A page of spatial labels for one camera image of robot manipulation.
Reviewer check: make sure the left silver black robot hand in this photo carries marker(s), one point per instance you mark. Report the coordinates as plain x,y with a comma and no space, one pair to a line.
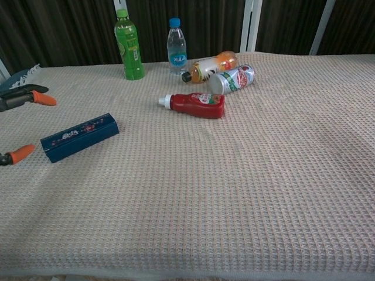
17,98

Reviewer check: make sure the blue glasses case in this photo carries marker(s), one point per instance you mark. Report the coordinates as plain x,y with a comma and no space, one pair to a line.
79,137

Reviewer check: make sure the blue table pad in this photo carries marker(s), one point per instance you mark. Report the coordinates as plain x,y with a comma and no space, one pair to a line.
14,77

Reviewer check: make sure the green drink bottle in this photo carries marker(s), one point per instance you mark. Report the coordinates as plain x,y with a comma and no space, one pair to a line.
130,49

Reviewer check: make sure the clear water bottle blue cap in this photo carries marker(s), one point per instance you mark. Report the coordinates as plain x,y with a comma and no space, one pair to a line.
177,44

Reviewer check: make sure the red ketchup bottle white cap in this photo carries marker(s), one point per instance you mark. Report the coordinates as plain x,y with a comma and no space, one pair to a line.
196,105

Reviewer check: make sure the orange juice bottle black cap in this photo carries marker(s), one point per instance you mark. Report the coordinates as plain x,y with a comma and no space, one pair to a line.
211,67

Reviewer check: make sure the silver red drink can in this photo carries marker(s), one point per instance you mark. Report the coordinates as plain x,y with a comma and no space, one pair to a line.
234,79

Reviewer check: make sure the beige waffle tablecloth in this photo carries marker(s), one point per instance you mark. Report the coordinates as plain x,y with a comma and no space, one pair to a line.
234,175

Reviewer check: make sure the white partition frame post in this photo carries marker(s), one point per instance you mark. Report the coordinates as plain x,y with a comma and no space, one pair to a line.
3,70
322,26
119,4
251,26

